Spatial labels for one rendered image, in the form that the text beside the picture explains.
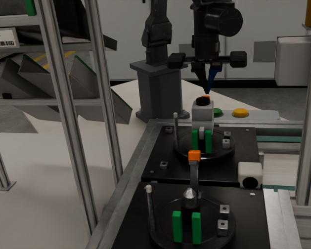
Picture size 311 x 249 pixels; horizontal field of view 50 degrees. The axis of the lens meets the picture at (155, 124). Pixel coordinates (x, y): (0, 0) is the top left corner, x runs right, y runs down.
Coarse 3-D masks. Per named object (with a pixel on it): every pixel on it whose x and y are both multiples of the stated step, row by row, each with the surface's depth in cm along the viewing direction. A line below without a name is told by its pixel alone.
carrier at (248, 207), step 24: (144, 192) 64; (168, 192) 63; (192, 192) 50; (216, 192) 62; (240, 192) 62; (144, 216) 58; (168, 216) 55; (192, 216) 47; (216, 216) 54; (240, 216) 56; (264, 216) 55; (120, 240) 53; (144, 240) 53; (168, 240) 50; (192, 240) 50; (216, 240) 49; (240, 240) 51; (264, 240) 51
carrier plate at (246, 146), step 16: (224, 128) 85; (240, 128) 84; (160, 144) 80; (240, 144) 77; (256, 144) 77; (160, 160) 74; (176, 160) 73; (240, 160) 71; (256, 160) 71; (144, 176) 69; (160, 176) 68; (176, 176) 68; (208, 176) 67; (224, 176) 66
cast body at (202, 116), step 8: (192, 104) 72; (200, 104) 70; (208, 104) 70; (192, 112) 70; (200, 112) 70; (208, 112) 69; (192, 120) 71; (200, 120) 70; (208, 120) 70; (192, 128) 71; (200, 128) 70; (208, 128) 70; (200, 136) 69
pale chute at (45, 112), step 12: (12, 60) 68; (12, 72) 69; (0, 84) 71; (12, 84) 69; (24, 84) 72; (0, 96) 80; (12, 96) 78; (24, 96) 76; (36, 96) 76; (48, 96) 80; (24, 108) 86; (36, 108) 84; (48, 108) 81; (48, 120) 94; (60, 120) 91
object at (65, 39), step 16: (0, 0) 54; (16, 0) 52; (64, 0) 59; (80, 0) 63; (64, 16) 59; (80, 16) 63; (16, 32) 64; (32, 32) 63; (64, 32) 61; (80, 32) 64; (112, 48) 76
